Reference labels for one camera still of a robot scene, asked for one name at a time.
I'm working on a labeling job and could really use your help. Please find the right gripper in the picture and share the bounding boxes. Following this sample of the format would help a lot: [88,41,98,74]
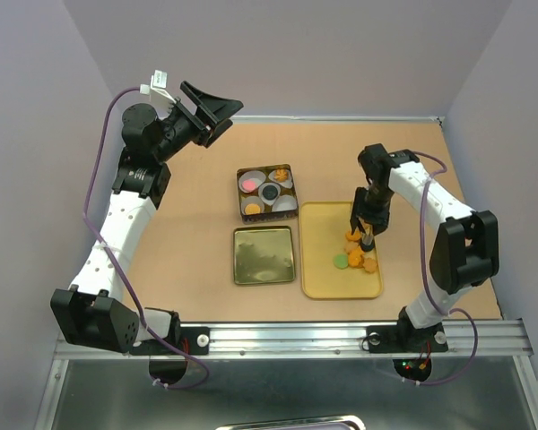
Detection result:
[351,184,395,238]

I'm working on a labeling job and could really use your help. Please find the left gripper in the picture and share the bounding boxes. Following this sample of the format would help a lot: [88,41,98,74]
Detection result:
[154,82,243,163]

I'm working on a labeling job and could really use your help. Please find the metal serving tongs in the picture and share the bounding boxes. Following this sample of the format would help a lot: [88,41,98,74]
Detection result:
[360,224,375,244]

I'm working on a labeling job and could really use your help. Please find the pink macaron cookie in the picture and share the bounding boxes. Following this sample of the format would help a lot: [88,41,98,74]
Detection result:
[241,179,257,193]

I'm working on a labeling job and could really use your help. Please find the orange swirl cookie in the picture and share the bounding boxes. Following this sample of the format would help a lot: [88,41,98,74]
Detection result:
[273,168,289,183]

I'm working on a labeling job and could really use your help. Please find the square cookie tin box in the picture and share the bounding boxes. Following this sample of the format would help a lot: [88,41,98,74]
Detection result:
[236,164,299,224]

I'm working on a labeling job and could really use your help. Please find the black sandwich cookie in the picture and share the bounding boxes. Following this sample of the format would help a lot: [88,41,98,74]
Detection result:
[262,185,279,201]
[360,242,375,252]

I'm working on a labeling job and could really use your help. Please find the beige round biscuit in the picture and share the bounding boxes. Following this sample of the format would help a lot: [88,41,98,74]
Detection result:
[244,203,262,215]

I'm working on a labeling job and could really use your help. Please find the gold tin lid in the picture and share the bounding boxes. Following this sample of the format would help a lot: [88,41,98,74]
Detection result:
[233,226,296,286]

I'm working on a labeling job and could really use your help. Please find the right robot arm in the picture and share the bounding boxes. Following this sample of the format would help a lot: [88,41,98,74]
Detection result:
[350,143,499,354]

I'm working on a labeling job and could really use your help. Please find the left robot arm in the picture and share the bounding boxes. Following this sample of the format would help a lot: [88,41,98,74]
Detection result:
[50,82,243,353]

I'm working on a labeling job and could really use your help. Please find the yellow serving tray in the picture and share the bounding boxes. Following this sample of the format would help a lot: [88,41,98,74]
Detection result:
[299,202,383,300]

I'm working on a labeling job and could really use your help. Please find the white paper cup liner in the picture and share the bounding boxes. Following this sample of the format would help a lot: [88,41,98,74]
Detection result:
[238,170,266,194]
[258,183,282,205]
[272,194,298,213]
[268,168,293,189]
[240,195,265,216]

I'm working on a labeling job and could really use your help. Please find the green sandwich cookie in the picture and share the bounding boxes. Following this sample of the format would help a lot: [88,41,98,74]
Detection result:
[333,254,349,270]

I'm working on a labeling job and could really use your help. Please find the metal tray at bottom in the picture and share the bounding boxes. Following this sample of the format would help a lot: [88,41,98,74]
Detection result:
[218,415,366,430]

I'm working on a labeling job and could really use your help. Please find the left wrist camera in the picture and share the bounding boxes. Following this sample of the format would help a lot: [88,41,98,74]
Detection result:
[139,70,179,116]

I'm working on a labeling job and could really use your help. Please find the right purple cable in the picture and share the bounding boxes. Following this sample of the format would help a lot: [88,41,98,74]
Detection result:
[401,150,480,387]

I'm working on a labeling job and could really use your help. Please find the purple cable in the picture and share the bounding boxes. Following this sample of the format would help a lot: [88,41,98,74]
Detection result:
[401,150,480,387]
[82,87,211,391]

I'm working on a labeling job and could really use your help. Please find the aluminium mounting rail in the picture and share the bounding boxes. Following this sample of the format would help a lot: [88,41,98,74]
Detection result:
[54,320,534,361]

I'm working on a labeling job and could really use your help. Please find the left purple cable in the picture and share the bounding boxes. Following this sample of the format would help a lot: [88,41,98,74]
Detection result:
[82,87,211,391]

